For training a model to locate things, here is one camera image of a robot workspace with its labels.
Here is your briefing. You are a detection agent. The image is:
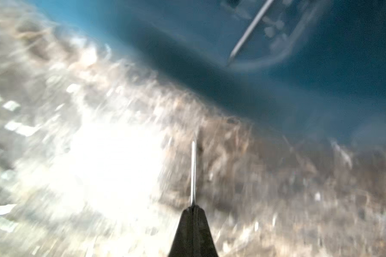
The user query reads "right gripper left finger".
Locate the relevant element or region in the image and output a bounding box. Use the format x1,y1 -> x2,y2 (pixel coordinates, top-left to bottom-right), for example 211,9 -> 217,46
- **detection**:
168,207 -> 194,257

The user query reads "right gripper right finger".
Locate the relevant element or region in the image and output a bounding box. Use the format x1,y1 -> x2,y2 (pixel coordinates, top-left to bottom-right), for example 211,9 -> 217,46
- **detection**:
193,205 -> 218,257

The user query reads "steel nail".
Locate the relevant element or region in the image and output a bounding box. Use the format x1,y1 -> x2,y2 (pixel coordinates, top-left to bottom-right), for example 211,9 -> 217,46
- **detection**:
227,0 -> 274,66
190,139 -> 197,206

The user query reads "teal plastic storage box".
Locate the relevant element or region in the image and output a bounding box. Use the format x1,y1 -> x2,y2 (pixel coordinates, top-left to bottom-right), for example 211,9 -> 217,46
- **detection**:
33,1 -> 386,147

